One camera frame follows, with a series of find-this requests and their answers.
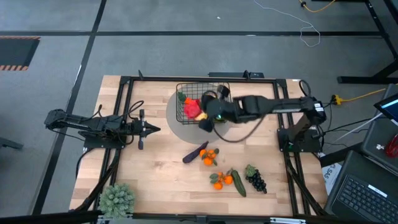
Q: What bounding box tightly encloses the purple eggplant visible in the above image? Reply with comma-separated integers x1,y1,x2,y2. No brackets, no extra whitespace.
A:
182,141,210,164

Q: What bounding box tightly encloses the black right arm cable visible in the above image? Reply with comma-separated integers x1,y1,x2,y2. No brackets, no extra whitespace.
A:
212,113,266,144

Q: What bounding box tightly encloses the black wire basket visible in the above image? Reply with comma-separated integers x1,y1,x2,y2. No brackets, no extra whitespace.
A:
175,82,234,125

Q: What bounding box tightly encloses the tablet with lit screen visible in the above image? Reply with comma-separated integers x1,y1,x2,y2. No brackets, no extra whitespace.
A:
374,93,398,124

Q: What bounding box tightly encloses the black hazard-striped floor mat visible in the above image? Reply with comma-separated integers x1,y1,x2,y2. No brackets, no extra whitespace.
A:
0,35,41,72

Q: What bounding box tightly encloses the yellow power cable with plug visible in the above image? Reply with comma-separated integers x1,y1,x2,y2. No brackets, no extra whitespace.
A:
331,88,387,106

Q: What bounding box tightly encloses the white thin rod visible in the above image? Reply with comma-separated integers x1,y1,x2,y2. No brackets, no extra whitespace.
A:
335,112,383,142

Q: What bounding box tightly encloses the black mounting bracket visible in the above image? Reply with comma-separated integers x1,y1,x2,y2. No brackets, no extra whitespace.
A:
208,70,266,79

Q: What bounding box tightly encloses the red object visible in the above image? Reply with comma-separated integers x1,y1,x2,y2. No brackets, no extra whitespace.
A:
384,133,398,159

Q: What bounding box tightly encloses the dark grape bunch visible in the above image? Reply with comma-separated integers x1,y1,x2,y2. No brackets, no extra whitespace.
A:
244,164,268,195

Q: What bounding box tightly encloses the white floor cable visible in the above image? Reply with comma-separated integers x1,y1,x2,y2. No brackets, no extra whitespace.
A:
253,0,322,48

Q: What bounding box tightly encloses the grey round mat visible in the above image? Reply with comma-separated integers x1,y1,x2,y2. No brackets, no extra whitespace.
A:
165,83,234,145

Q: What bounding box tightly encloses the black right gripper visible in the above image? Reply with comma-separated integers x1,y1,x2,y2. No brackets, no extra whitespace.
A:
198,92,238,133

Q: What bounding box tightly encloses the green cucumber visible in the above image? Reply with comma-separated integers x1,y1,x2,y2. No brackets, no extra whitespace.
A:
229,169,248,198

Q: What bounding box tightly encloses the orange carrot with green top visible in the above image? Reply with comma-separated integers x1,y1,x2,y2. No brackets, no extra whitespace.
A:
177,91,194,106

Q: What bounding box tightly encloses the white printed paper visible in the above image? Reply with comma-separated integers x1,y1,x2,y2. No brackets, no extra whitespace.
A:
322,161,343,195

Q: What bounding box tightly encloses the black aluminium table frame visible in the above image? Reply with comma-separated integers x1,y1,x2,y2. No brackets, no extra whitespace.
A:
70,70,330,224

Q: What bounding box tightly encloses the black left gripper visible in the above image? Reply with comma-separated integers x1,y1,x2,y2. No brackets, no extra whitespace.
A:
126,108,162,151

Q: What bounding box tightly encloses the orange cluster with leaves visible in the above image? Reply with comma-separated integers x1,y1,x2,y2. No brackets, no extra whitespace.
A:
209,170,234,191
199,146,220,166

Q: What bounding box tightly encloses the black desk stand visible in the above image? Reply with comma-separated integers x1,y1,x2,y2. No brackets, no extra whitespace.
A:
337,0,398,85

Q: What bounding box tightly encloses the green artificial plant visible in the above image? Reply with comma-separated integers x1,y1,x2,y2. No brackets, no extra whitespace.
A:
97,182,136,220

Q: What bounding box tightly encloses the black laptop keyboard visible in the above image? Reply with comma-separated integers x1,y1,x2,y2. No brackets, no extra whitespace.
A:
323,150,398,224

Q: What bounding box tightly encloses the grey table leg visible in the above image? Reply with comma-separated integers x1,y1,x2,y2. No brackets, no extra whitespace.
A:
0,136,24,151

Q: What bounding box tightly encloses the yellow floor cable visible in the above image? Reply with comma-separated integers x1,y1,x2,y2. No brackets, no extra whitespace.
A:
298,0,337,14

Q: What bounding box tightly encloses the red bell pepper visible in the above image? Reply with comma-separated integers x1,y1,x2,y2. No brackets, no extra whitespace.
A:
183,98,203,120

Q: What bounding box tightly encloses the grey closed laptop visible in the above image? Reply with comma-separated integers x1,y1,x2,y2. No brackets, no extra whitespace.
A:
360,118,398,177

